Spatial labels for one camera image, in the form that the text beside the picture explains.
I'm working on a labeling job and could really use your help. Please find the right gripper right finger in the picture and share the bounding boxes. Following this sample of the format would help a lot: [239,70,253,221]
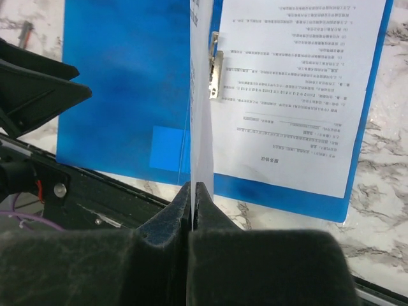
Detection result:
[187,183,360,305]

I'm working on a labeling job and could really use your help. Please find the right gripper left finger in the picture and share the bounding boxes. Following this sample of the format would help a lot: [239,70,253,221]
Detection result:
[1,184,191,305]

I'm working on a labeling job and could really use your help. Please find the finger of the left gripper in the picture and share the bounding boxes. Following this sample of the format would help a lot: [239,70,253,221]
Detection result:
[1,62,92,138]
[1,39,80,80]

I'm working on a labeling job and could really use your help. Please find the blue clip file folder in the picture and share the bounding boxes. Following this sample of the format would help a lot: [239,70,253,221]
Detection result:
[57,1,392,222]

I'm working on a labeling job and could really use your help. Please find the white printed paper sheet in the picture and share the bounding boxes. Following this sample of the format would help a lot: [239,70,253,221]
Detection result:
[187,0,215,200]

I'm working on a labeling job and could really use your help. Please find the metal folder clip mechanism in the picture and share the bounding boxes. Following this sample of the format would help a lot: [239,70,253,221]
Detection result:
[208,31,224,99]

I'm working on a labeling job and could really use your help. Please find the white chinese printed sheet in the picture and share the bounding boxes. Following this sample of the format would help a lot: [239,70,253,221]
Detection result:
[212,1,385,198]

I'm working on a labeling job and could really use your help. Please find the metal pen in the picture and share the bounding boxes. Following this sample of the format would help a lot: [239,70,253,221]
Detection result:
[18,20,34,49]

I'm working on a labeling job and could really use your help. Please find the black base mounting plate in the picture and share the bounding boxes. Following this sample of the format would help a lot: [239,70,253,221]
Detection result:
[1,135,169,230]

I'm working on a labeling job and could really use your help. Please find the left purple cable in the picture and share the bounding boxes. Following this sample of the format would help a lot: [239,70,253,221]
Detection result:
[0,194,66,232]

